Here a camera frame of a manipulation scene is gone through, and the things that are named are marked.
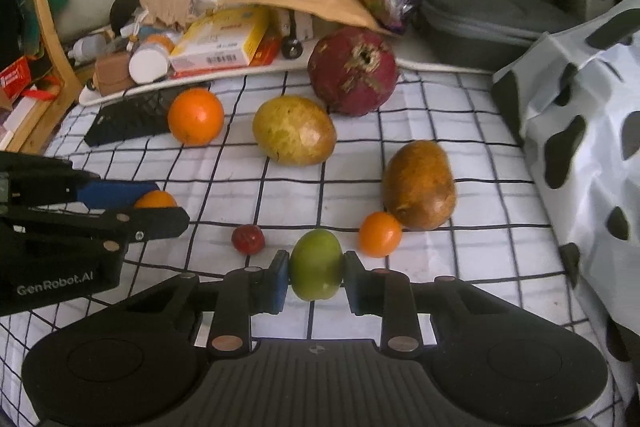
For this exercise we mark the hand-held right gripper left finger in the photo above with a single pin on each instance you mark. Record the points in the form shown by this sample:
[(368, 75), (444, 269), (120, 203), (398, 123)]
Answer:
[(280, 284)]

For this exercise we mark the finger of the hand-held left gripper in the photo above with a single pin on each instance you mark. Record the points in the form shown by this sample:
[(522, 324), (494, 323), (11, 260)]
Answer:
[(120, 194), (160, 222)]

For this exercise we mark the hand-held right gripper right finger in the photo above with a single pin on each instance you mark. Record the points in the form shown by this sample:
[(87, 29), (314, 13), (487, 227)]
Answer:
[(354, 287)]

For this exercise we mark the small orange tomato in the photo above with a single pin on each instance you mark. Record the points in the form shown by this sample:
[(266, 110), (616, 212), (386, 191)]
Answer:
[(156, 199), (380, 234)]

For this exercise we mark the green tomato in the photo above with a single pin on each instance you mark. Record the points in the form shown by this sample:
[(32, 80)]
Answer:
[(316, 264)]

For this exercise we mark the red cherry tomato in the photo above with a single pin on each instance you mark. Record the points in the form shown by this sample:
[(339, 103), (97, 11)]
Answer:
[(247, 239)]

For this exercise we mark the large orange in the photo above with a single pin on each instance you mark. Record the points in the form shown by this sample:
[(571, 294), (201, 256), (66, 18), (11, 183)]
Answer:
[(196, 116)]

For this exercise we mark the brown oval fruit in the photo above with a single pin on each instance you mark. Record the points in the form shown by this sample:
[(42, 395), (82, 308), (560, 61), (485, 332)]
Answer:
[(420, 186)]

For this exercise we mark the yellow oval fruit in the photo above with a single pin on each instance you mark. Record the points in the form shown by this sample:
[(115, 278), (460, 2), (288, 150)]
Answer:
[(293, 130)]

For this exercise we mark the red dragon fruit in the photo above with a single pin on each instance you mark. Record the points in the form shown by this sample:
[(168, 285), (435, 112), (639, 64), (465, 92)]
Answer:
[(352, 71)]

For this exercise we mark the black ribbed flat case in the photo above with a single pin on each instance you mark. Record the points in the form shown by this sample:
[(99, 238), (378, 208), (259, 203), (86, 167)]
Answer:
[(130, 119)]

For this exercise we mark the checked white bedsheet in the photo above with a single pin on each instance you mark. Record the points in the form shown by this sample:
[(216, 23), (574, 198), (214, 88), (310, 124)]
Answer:
[(250, 192)]

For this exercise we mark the small brown box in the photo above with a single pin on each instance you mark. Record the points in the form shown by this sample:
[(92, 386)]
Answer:
[(114, 76)]

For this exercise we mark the white tray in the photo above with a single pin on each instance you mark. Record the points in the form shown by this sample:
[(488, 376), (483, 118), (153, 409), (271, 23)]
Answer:
[(210, 75)]

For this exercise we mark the white grey bottle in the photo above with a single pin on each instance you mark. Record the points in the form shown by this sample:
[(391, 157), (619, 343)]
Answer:
[(90, 46)]

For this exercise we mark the red carton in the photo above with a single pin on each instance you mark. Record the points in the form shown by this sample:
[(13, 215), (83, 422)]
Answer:
[(14, 79)]

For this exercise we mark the wooden chair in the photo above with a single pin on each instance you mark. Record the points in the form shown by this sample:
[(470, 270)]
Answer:
[(52, 52)]

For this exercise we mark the yellow box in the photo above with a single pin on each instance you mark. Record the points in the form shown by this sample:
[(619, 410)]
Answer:
[(220, 42)]

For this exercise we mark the black round pouch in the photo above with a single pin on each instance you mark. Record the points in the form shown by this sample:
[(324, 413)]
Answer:
[(124, 9)]

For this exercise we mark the cow print blanket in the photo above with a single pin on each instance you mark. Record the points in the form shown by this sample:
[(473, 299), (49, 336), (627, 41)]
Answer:
[(585, 117)]

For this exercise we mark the grey zip case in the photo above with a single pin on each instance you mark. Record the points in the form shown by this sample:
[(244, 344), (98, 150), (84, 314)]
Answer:
[(480, 22)]

